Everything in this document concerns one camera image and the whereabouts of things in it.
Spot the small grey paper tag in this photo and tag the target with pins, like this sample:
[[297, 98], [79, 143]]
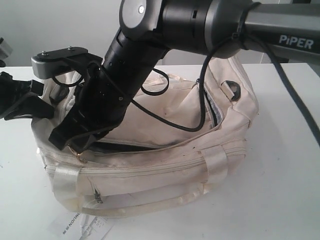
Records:
[[95, 227]]

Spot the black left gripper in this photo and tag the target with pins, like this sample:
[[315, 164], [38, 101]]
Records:
[[12, 102]]

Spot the cream fabric duffel bag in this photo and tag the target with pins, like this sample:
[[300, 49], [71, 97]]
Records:
[[145, 166]]

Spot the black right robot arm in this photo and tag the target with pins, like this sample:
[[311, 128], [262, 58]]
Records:
[[148, 29]]

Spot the gold zipper pull charm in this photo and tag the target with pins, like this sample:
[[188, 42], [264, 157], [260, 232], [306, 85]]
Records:
[[78, 153]]

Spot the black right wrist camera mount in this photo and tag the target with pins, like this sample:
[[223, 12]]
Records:
[[50, 64]]

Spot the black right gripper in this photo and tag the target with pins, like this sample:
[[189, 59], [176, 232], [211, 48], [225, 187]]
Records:
[[100, 107]]

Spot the white Tonlion paper tag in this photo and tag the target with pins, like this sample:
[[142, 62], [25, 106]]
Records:
[[66, 226]]

